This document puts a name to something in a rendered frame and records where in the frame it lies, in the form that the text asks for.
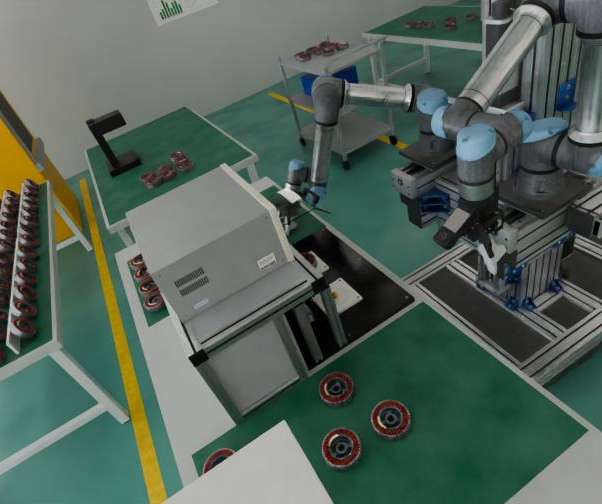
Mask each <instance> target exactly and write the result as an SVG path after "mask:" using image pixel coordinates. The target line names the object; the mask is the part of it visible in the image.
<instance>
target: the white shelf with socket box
mask: <svg viewBox="0 0 602 504"><path fill-rule="evenodd" d="M161 504H334V503H333V501H332V500H331V498H330V496H329V495H328V493H327V491H326V490H325V488H324V486H323V484H322V483H321V481H320V479H319V478H318V476H317V474H316V472H315V471H314V469H313V467H312V466H311V464H310V462H309V461H308V459H307V457H306V455H305V454H304V452H303V450H302V449H301V447H300V445H299V444H298V442H297V440H296V438H295V437H294V435H293V433H292V432H291V430H290V428H289V426H288V425H287V423H286V421H285V420H283V421H281V422H280V423H279V424H277V425H276V426H274V427H273V428H271V429H270V430H268V431H267V432H265V433H264V434H262V435H261V436H259V437H258V438H257V439H255V440H254V441H252V442H251V443H249V444H248V445H246V446H245V447H243V448H242V449H240V450H239V451H238V452H236V453H235V454H233V455H232V456H230V457H229V458H227V459H226V460H224V461H223V462H221V463H220V464H218V465H217V466H216V467H214V468H213V469H211V470H210V471H208V472H207V473H205V474H204V475H202V476H201V477H199V478H198V479H196V480H195V481H194V482H192V483H191V484H189V485H188V486H186V487H185V488H183V489H182V490H180V491H179V492H177V493H176V494H174V495H173V496H172V497H170V498H169V499H167V500H166V501H164V502H163V503H161Z"/></svg>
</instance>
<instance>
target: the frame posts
mask: <svg viewBox="0 0 602 504"><path fill-rule="evenodd" d="M326 285H327V287H326V288H325V289H323V290H321V291H320V292H319V293H320V296H321V299H322V302H323V305H324V308H325V311H326V314H327V317H328V320H329V323H330V326H331V329H332V332H333V335H334V338H335V341H336V343H337V344H338V345H339V346H340V347H342V346H343V343H344V344H347V340H346V337H345V334H344V330H343V327H342V324H341V321H340V317H339V314H338V311H337V308H336V305H335V301H334V298H333V295H332V292H331V288H330V286H329V285H328V284H327V283H326ZM292 310H293V312H294V314H295V317H296V319H297V322H298V324H299V327H300V329H301V332H302V334H303V336H304V339H305V341H306V344H307V346H308V349H309V351H310V354H311V356H312V358H313V360H314V361H315V362H316V363H318V362H319V359H320V360H322V359H323V356H322V353H321V350H320V348H319V345H318V343H317V340H316V337H315V335H314V332H313V329H312V327H311V324H310V322H309V319H308V316H307V314H306V311H305V308H304V306H303V303H302V302H301V303H300V304H298V305H296V306H295V307H293V308H292Z"/></svg>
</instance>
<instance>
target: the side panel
mask: <svg viewBox="0 0 602 504"><path fill-rule="evenodd" d="M195 368H196V370H197V371H198V373H199V374H200V375H201V377H202V378H203V380H204V381H205V382H206V384H207V385H208V387H209V388H210V389H211V391H212V392H213V394H214V395H215V396H216V398H217V399H218V401H219V402H220V403H221V405H222V406H223V407H224V409H225V410H226V412H227V413H228V414H229V416H230V417H231V419H232V420H233V421H234V423H235V424H236V425H238V424H239V421H241V422H242V421H244V420H245V419H247V418H248V417H250V416H251V415H253V414H254V413H256V412H257V411H259V410H260V409H262V408H263V407H265V406H266V405H268V404H269V403H271V402H272V401H274V400H275V399H277V398H278V397H280V396H281V395H283V394H284V393H286V392H287V391H289V390H290V389H292V388H293V387H295V386H296V385H298V384H299V383H301V382H302V381H304V378H306V379H307V378H308V375H307V372H306V370H305V368H304V365H303V363H302V361H301V359H300V356H299V354H298V352H297V350H296V347H295V345H294V343H293V340H292V338H291V336H290V334H289V331H288V329H287V327H286V324H285V322H284V320H283V318H282V315H280V316H278V317H277V318H275V319H273V320H272V321H270V322H269V323H267V324H265V325H264V326H262V327H260V328H259V329H257V330H255V331H254V332H252V333H251V334H249V335H247V336H246V337H244V338H242V339H241V340H239V341H237V342H236V343H234V344H233V345H231V346H229V347H228V348H226V349H224V350H223V351H221V352H219V353H218V354H216V355H214V356H213V357H211V358H210V359H208V360H207V361H205V362H204V363H202V364H200V365H199V366H197V367H195Z"/></svg>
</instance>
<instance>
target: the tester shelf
mask: <svg viewBox="0 0 602 504"><path fill-rule="evenodd" d="M289 245H290V244H289ZM290 248H291V251H292V254H293V256H294V260H292V261H291V262H288V263H286V264H284V265H282V266H281V267H279V268H277V269H276V270H274V271H272V272H270V273H269V274H267V275H265V276H263V277H262V278H260V279H258V280H257V281H255V282H253V283H251V284H250V285H248V286H246V287H244V288H243V289H241V290H239V291H237V292H236V293H234V294H232V295H231V296H229V297H227V298H225V299H224V300H222V301H220V302H218V303H217V304H215V305H213V306H212V307H210V308H208V309H206V310H205V311H203V312H201V313H199V314H198V315H196V316H194V317H193V318H191V319H189V320H187V321H186V322H184V323H182V322H181V320H180V319H179V318H178V316H177V315H176V313H175V312H174V310H173V309H172V307H171V306H170V304H169V303H168V301H167V300H166V298H165V297H164V295H163V294H162V292H161V291H160V292H161V294H162V297H163V299H164V301H165V304H166V306H167V309H168V311H169V313H170V316H171V318H172V321H173V323H174V325H175V328H176V330H177V333H178V335H179V337H180V340H181V342H182V345H183V347H184V349H185V352H186V354H187V356H188V359H189V360H190V362H191V363H192V364H193V366H194V367H197V366H199V365H200V364H202V363H204V362H205V361H207V360H208V359H210V358H211V357H213V356H214V355H216V354H218V353H219V352H221V351H223V350H224V349H226V348H228V347H229V346H231V345H233V344H234V343H236V342H237V341H239V340H241V339H242V338H244V337H246V336H247V335H249V334H251V333H252V332H254V331H255V330H257V329H259V328H260V327H262V326H264V325H265V324H267V323H269V322H270V321H272V320H273V319H275V318H277V317H278V316H280V315H282V314H283V313H285V312H287V311H288V310H290V309H291V308H293V307H295V306H296V305H298V304H300V303H301V302H303V301H305V300H306V299H308V298H310V297H311V296H313V295H314V294H317V293H318V292H320V291H321V290H323V289H325V288H326V287H327V285H326V282H325V279H324V276H323V275H322V274H321V273H319V272H318V271H317V270H316V269H315V268H314V267H313V266H312V265H311V264H310V263H309V262H308V261H307V260H306V259H305V258H304V257H303V256H302V255H301V254H300V253H299V252H298V251H297V250H296V249H295V248H294V247H293V246H291V245H290Z"/></svg>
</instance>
